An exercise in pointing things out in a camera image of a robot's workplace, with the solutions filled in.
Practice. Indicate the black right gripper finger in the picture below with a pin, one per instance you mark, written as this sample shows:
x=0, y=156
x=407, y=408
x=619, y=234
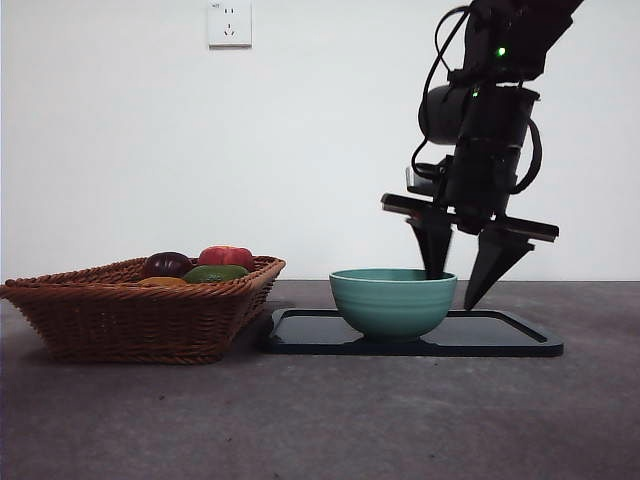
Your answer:
x=492, y=265
x=434, y=247

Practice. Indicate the teal ribbed bowl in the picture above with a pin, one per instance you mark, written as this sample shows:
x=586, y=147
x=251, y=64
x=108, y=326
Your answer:
x=395, y=310

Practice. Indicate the dark rectangular tray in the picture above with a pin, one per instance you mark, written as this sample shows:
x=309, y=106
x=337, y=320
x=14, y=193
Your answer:
x=480, y=337

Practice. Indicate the red apple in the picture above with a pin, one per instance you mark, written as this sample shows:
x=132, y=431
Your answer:
x=225, y=256

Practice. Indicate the green lime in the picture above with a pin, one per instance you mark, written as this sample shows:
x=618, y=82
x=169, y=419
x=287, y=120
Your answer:
x=215, y=274

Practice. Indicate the dark purple plum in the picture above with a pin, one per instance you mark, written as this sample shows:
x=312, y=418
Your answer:
x=167, y=265

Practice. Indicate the brown wicker basket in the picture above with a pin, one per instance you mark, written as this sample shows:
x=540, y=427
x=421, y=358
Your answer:
x=130, y=320

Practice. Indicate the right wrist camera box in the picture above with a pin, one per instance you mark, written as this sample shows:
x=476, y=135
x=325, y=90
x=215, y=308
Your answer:
x=422, y=179

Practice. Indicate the white wall power socket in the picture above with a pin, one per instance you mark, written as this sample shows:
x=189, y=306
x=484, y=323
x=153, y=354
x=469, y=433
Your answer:
x=229, y=25

